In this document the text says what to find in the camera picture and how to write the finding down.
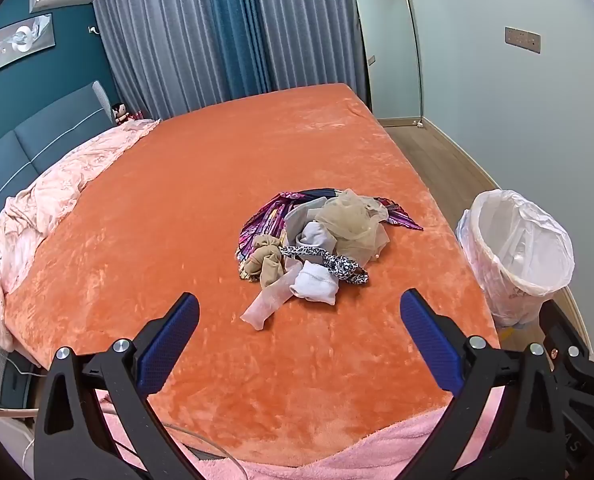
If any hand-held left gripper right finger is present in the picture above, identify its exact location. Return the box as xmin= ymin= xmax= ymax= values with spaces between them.
xmin=399 ymin=288 xmax=578 ymax=480

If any sheer beige stocking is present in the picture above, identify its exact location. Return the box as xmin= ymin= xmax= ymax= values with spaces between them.
xmin=240 ymin=260 xmax=303 ymax=331

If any standing floor mirror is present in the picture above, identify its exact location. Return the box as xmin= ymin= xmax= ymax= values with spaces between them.
xmin=353 ymin=0 xmax=424 ymax=128

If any long framed wall picture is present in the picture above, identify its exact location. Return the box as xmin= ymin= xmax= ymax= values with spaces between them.
xmin=0 ymin=12 xmax=55 ymax=83

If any pink fleece blanket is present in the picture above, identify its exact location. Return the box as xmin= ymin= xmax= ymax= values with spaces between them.
xmin=94 ymin=390 xmax=508 ymax=480

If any tan scrunchie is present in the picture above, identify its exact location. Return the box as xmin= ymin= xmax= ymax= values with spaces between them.
xmin=240 ymin=235 xmax=285 ymax=288

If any blue curtain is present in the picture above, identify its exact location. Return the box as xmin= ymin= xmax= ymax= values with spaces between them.
xmin=207 ymin=0 xmax=278 ymax=97

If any teal padded headboard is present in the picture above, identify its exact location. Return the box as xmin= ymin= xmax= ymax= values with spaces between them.
xmin=0 ymin=82 xmax=120 ymax=233

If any white bin with plastic liner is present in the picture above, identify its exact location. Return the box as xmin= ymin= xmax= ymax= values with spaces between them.
xmin=455 ymin=189 xmax=576 ymax=328

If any pink floral quilt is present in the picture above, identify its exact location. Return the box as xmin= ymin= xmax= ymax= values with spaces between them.
xmin=0 ymin=119 xmax=161 ymax=351

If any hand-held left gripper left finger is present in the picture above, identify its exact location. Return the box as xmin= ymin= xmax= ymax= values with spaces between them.
xmin=33 ymin=292 xmax=200 ymax=480

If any orange plush blanket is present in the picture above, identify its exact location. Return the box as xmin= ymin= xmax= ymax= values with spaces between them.
xmin=2 ymin=82 xmax=502 ymax=468

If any grey curtain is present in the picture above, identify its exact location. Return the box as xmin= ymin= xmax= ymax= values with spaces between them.
xmin=93 ymin=0 xmax=228 ymax=121
xmin=249 ymin=0 xmax=373 ymax=106

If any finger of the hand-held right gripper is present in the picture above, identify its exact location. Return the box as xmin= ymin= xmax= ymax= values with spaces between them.
xmin=539 ymin=300 xmax=594 ymax=376

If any brown wall switch panel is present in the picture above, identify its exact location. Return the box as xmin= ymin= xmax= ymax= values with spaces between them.
xmin=504 ymin=26 xmax=542 ymax=54

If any leopard print headband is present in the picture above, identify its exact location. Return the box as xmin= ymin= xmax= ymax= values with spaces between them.
xmin=280 ymin=245 xmax=370 ymax=287

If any white cable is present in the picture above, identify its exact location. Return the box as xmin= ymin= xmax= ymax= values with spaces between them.
xmin=112 ymin=424 xmax=228 ymax=462

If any grey sock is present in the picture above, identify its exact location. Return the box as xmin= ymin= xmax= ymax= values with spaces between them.
xmin=283 ymin=199 xmax=338 ymax=261

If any white sock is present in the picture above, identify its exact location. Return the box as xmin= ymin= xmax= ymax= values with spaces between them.
xmin=289 ymin=261 xmax=339 ymax=307

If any purple patterned pleated cloth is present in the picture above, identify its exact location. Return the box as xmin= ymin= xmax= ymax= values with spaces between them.
xmin=234 ymin=190 xmax=424 ymax=263

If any pale grey panel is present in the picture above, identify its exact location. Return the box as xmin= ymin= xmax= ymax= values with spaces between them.
xmin=91 ymin=80 xmax=114 ymax=122

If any beige sheer tulle cloth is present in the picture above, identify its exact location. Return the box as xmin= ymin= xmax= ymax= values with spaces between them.
xmin=314 ymin=189 xmax=390 ymax=267

